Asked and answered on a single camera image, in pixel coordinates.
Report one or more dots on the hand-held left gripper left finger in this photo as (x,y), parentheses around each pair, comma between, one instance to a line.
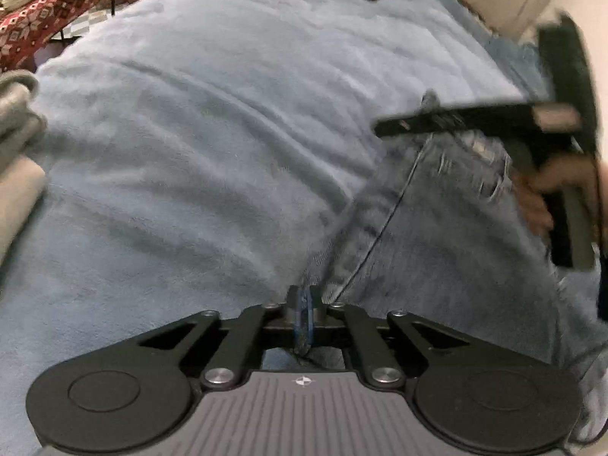
(297,318)

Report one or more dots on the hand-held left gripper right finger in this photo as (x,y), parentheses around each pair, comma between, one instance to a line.
(311,318)

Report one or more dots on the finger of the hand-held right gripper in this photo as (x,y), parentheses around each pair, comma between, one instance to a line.
(451,118)

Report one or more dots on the blue denim shorts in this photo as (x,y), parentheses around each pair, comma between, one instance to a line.
(451,247)

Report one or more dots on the person's right hand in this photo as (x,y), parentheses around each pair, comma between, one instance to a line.
(532,199)

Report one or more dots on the blue fleece blanket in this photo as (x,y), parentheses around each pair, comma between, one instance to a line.
(190,128)

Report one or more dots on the cream folded garment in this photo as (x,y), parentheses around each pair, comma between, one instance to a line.
(16,199)

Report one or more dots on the red patterned tablecloth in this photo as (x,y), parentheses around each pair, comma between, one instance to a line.
(61,14)

